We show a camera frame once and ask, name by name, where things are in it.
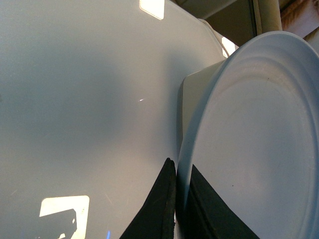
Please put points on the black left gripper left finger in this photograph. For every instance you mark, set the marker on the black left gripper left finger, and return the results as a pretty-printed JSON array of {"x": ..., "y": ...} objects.
[{"x": 155, "y": 219}]

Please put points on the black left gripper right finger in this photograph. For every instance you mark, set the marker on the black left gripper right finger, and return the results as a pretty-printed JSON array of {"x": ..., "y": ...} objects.
[{"x": 211, "y": 216}]

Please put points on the light blue round plate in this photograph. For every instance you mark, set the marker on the light blue round plate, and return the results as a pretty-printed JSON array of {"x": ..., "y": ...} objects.
[{"x": 253, "y": 137}]

